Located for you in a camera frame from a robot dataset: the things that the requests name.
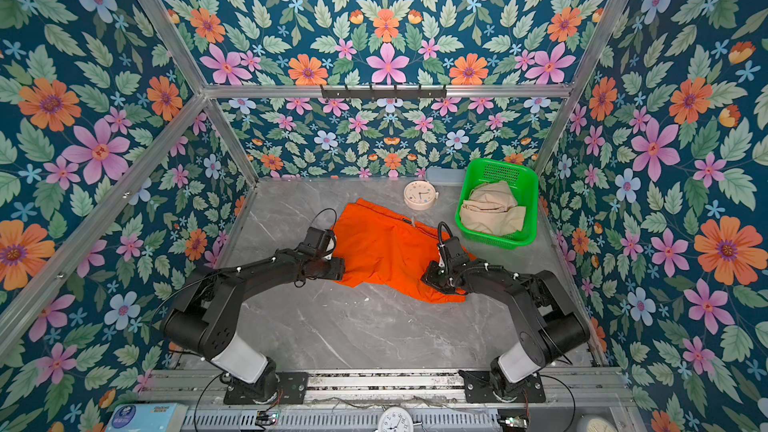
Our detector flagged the orange shorts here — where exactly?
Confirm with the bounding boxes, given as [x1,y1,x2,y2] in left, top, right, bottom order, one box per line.
[334,199,465,304]

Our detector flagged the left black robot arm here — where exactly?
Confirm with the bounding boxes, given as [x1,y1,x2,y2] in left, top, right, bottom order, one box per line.
[162,227,345,403]

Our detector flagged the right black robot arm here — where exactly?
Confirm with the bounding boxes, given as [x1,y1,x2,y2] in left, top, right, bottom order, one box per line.
[421,221,591,402]

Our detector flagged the blue tissue pack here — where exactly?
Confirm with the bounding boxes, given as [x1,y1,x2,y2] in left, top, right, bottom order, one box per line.
[105,403,188,432]

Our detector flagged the black wall hook rail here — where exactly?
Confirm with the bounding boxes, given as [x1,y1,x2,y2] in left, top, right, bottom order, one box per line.
[320,85,448,101]

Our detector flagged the grey rectangular box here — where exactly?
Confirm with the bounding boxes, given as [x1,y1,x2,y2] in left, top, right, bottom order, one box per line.
[426,167,466,186]

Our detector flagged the aluminium mounting rail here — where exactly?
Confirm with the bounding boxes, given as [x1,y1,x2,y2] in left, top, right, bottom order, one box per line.
[137,368,636,407]

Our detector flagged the white clock at bottom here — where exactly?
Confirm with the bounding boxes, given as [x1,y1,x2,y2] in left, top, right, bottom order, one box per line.
[376,406,415,432]

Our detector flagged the beige shorts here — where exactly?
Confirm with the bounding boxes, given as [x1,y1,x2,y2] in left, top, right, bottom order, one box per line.
[459,181,526,237]

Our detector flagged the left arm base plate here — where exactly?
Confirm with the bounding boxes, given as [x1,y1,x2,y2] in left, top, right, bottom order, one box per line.
[223,372,309,405]

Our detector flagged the green plastic basket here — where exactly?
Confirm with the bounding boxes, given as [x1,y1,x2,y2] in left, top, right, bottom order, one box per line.
[455,159,539,250]

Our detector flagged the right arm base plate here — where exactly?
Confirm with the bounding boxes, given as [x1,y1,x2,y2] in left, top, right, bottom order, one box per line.
[458,370,546,404]

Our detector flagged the pink round alarm clock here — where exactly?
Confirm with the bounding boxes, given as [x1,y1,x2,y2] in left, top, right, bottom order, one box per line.
[403,180,439,211]

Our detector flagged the round beige object bottom right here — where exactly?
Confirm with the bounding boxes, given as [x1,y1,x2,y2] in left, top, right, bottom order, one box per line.
[576,415,617,432]

